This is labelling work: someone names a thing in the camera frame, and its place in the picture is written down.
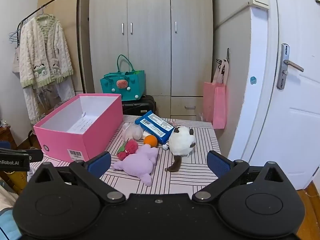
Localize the pink cardboard box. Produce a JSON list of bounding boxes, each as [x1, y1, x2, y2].
[[33, 94, 123, 163]]

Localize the blue tissue pack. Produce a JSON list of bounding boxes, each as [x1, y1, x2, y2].
[[135, 110, 175, 145]]

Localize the purple plush toy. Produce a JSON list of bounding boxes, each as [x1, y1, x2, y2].
[[112, 145, 159, 187]]

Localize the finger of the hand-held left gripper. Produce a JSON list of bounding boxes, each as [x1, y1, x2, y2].
[[0, 148, 44, 162]]

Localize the silver door handle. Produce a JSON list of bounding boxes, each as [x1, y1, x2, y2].
[[276, 43, 305, 90]]

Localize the red strawberry plush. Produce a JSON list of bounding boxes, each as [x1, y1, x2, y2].
[[117, 139, 139, 161]]

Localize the light blue cloth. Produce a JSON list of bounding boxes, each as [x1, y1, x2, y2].
[[0, 209, 22, 240]]

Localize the black suitcase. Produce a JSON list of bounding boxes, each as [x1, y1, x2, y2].
[[122, 95, 157, 117]]

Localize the orange ball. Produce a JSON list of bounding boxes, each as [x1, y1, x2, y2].
[[144, 135, 158, 147]]

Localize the fuzzy cream green cardigan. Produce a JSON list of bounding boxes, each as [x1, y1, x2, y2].
[[19, 14, 75, 88]]

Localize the beige wooden wardrobe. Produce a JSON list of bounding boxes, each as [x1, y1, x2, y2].
[[89, 0, 215, 121]]

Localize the teal felt tote bag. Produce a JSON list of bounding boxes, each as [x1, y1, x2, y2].
[[100, 54, 146, 102]]

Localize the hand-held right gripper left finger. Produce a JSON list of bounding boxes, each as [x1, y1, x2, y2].
[[26, 151, 127, 203]]

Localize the floral fabric bundle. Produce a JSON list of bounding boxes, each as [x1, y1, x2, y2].
[[122, 123, 143, 141]]

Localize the white cloth tote bag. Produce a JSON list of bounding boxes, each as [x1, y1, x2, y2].
[[12, 46, 22, 74]]

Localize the pink paper bag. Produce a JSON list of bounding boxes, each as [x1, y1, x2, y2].
[[202, 59, 229, 130]]

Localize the brown wooden nightstand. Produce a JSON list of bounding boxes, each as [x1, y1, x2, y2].
[[0, 125, 16, 151]]

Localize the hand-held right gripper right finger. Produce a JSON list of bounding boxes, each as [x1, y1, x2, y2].
[[192, 151, 292, 203]]

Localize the white plush cat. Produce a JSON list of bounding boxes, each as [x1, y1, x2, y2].
[[162, 126, 197, 173]]

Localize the white door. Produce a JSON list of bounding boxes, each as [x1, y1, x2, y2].
[[229, 0, 320, 190]]

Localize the grey wire hangers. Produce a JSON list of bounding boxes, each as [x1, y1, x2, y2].
[[8, 29, 21, 46]]

